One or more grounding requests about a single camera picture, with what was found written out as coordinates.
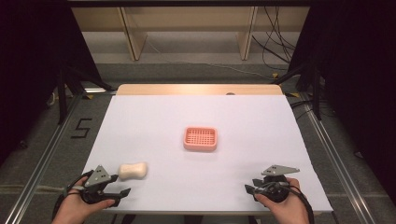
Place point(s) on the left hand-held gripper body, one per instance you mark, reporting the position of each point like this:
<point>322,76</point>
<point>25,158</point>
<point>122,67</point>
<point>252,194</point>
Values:
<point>98,177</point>

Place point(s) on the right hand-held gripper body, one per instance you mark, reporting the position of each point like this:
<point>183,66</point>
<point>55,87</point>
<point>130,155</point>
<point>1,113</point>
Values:
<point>275,186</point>

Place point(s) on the cream soap bar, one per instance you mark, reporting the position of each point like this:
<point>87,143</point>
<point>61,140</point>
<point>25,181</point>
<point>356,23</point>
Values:
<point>133,170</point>

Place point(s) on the pink soap dish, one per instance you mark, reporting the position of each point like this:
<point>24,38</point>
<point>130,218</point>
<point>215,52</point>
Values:
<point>200,138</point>

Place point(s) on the person's right hand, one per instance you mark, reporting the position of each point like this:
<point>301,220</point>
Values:
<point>285,208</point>

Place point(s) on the person's left hand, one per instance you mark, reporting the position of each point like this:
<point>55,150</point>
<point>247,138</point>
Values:
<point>74,207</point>

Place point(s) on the white table cover sheet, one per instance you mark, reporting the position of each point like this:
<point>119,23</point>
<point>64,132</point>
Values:
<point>202,174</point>

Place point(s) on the black metal stand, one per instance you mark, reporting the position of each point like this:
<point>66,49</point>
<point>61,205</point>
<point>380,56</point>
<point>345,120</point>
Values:
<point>316,93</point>
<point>62,99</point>

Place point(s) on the dark table grommet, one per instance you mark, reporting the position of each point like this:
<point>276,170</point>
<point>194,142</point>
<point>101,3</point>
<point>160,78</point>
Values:
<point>230,93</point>

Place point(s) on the black curtain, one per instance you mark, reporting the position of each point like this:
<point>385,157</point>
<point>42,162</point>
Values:
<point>31,62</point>
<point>361,77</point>

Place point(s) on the wooden shelf unit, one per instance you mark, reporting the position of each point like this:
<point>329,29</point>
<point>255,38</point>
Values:
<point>186,21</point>

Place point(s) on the aluminium floor rail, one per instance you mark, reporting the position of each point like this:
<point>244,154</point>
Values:
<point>40,161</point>
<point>339,168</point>

